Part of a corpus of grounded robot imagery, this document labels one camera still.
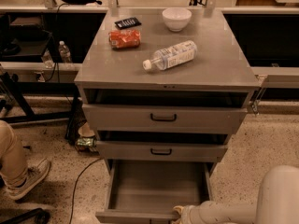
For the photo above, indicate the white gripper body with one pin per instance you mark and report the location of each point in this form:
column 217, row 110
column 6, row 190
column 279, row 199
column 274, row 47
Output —
column 191, row 213

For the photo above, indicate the grey bottom drawer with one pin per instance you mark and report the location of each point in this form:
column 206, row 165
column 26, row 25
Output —
column 145, row 192

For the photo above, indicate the grey drawer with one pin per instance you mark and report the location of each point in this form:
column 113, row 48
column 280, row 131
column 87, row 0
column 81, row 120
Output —
column 164, row 119
column 150, row 151
column 145, row 192

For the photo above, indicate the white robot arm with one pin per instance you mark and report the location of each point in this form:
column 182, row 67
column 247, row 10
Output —
column 277, row 203

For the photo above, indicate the grey middle drawer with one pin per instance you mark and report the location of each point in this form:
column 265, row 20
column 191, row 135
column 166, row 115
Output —
column 150, row 151

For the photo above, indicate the grey metal drawer cabinet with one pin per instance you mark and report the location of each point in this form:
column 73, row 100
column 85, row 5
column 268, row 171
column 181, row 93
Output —
column 219, row 76

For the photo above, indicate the grey top drawer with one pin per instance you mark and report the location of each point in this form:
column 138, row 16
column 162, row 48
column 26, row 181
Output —
column 164, row 119

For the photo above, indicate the green crumpled wrapper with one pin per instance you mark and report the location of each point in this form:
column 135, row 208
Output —
column 86, row 144

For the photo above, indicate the cup on floor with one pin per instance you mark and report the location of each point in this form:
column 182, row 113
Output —
column 85, row 131

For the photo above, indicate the black office chair base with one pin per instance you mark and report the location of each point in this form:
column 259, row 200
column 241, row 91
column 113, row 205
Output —
column 41, row 217

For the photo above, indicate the clear plastic water bottle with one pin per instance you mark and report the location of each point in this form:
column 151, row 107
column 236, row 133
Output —
column 163, row 59

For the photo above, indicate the grey sneaker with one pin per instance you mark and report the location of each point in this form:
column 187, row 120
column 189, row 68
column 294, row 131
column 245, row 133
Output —
column 20, row 186

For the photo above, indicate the person leg beige trousers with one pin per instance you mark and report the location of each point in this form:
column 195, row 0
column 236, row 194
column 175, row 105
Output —
column 14, row 166

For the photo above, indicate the crushed orange soda can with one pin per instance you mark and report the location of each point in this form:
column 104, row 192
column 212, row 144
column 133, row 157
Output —
column 122, row 39

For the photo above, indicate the white ceramic bowl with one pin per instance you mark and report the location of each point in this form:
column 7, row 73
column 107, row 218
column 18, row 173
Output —
column 176, row 18

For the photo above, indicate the small water bottle background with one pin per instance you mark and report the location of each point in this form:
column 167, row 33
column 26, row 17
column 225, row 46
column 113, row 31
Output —
column 65, row 55

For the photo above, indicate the black table leg frame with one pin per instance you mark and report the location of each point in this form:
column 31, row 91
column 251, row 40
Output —
column 13, row 95

